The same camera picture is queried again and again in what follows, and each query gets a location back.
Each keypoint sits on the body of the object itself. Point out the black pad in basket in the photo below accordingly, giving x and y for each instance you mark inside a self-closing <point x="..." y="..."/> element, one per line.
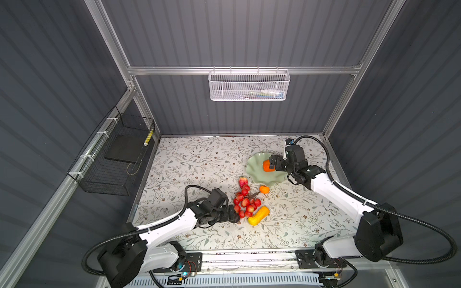
<point x="126" y="149"/>

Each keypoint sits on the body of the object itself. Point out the red fake cherry bunch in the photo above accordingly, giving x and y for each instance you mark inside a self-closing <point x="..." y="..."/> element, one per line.
<point x="246" y="202"/>

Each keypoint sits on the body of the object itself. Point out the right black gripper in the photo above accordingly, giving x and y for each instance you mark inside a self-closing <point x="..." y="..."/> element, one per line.
<point x="279" y="159"/>

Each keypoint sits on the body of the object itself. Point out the black wire wall basket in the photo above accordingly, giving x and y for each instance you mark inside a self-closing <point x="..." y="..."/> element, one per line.
<point x="95" y="174"/>

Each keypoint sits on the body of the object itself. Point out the small fake tangerine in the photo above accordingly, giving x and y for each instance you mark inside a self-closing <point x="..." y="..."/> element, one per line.
<point x="264" y="189"/>

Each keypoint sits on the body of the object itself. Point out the green scalloped fruit bowl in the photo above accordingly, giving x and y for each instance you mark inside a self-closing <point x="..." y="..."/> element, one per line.
<point x="256" y="171"/>

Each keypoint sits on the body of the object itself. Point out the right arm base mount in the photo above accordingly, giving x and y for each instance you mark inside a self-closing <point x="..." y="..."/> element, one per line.
<point x="313" y="258"/>

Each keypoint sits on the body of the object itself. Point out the aluminium front rail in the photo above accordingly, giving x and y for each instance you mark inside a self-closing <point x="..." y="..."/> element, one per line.
<point x="257" y="261"/>

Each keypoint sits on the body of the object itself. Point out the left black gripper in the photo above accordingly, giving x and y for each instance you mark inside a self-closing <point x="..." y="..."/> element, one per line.
<point x="227" y="216"/>

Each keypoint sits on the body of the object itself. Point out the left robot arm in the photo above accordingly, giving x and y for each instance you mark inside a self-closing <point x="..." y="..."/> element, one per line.
<point x="151" y="247"/>

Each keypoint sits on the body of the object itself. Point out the items in white basket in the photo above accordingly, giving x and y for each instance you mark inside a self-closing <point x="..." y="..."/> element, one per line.
<point x="264" y="95"/>

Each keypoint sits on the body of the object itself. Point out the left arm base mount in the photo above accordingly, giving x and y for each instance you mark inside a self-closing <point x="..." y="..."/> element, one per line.
<point x="191" y="262"/>

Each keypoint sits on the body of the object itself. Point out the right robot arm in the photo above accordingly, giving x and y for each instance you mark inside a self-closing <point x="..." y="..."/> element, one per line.
<point x="378" y="233"/>

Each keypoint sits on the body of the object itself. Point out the white wire wall basket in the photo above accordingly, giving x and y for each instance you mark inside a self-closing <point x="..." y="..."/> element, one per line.
<point x="229" y="85"/>

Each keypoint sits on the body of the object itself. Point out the yellow tube in black basket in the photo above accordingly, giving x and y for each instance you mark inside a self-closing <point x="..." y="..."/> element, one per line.
<point x="149" y="137"/>

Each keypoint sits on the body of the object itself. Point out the large orange fake fruit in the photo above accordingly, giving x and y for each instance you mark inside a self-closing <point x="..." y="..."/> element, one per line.
<point x="267" y="167"/>

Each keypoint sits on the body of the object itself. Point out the floral table mat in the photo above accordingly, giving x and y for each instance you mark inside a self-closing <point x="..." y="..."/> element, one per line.
<point x="188" y="168"/>

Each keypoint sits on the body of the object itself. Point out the yellow orange fake squash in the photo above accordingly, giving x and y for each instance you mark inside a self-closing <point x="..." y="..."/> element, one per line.
<point x="261" y="214"/>

